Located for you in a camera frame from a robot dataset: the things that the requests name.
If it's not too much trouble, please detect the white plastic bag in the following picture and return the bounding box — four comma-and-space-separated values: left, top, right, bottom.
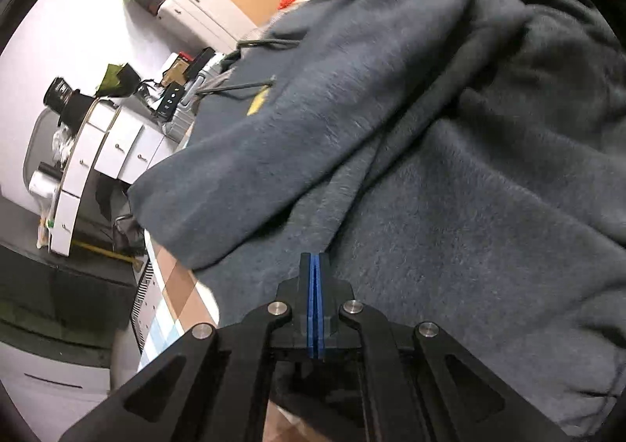
51, 126, 79, 164

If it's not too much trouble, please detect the black bag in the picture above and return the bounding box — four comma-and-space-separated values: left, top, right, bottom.
95, 173, 148, 257

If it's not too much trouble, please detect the black round canister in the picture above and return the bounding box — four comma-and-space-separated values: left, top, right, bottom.
43, 77, 74, 108

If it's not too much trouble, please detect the checked bed sheet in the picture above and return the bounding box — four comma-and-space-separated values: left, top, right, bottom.
131, 227, 314, 442

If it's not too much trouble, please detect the silver suitcase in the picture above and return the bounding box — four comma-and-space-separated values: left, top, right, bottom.
164, 51, 236, 146

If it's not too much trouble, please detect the black hat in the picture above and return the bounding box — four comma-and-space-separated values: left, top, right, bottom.
56, 87, 99, 127

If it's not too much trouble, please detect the grey hoodie with yellow letters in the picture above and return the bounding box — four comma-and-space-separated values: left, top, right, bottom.
127, 0, 626, 438

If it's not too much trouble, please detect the black tray box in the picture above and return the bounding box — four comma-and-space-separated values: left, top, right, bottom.
188, 47, 216, 81

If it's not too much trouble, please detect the dark green bouquet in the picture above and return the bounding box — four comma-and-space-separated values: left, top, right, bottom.
94, 62, 142, 99

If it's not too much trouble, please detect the white paper roll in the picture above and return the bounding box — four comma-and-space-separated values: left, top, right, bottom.
28, 169, 60, 199

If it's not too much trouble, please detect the grey framed mirror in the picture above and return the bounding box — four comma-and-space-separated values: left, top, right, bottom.
22, 108, 67, 210

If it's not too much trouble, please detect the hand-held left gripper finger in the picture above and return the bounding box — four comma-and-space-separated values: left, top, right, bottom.
58, 252, 316, 442
316, 252, 575, 442

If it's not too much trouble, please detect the patterned rug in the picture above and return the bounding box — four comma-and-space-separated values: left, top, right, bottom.
128, 260, 158, 356

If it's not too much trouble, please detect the dark refrigerator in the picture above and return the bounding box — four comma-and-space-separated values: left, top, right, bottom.
0, 244, 139, 357

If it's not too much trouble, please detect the white desk with drawers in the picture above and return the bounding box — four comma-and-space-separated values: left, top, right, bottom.
49, 97, 184, 258

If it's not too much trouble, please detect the white suitcase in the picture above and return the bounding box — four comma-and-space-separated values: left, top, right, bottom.
156, 0, 258, 54

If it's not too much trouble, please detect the black box with white dots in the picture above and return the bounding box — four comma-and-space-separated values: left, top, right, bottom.
155, 84, 187, 121

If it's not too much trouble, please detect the brown box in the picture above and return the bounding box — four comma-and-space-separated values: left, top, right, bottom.
161, 52, 194, 87

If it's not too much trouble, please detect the yellow broom handle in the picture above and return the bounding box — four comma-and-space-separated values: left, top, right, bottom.
72, 239, 139, 264

